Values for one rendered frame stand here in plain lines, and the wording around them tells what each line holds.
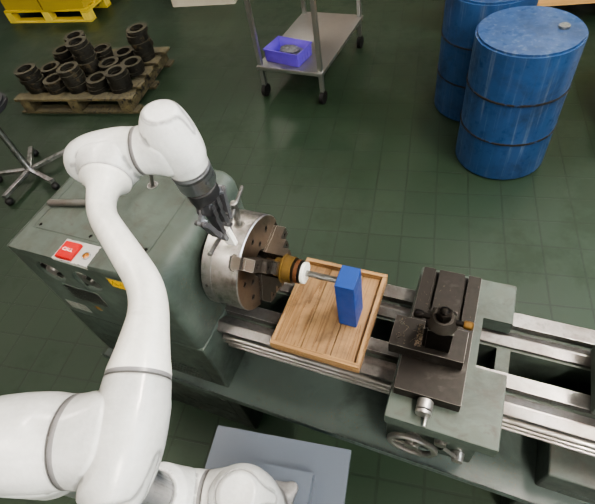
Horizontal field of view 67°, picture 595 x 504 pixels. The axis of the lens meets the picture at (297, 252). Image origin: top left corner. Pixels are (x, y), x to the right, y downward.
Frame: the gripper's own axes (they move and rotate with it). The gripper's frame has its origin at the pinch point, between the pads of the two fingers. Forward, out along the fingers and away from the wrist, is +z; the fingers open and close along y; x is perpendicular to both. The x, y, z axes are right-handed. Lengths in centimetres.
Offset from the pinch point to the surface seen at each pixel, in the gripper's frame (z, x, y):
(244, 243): 11.5, 1.3, 5.3
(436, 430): 41, -60, -22
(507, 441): 82, -83, -9
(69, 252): 5, 49, -14
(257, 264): 17.0, -2.6, 2.4
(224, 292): 21.8, 6.0, -6.8
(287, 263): 22.9, -8.7, 8.0
